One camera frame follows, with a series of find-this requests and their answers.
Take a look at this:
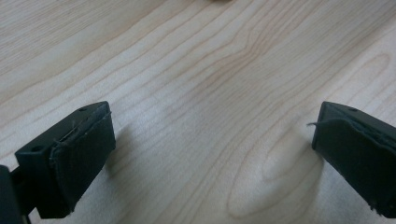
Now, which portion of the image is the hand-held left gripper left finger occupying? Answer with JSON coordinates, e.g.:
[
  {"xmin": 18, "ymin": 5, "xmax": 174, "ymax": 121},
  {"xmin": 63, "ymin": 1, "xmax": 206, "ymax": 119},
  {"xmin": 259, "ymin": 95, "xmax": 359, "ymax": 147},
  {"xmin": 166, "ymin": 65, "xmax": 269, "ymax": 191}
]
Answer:
[{"xmin": 14, "ymin": 101, "xmax": 117, "ymax": 219}]

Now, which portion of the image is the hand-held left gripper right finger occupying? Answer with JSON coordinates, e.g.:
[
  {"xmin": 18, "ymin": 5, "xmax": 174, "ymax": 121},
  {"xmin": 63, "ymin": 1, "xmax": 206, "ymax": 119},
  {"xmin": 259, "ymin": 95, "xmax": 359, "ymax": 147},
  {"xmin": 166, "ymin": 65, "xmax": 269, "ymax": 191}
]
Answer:
[{"xmin": 307, "ymin": 101, "xmax": 396, "ymax": 219}]

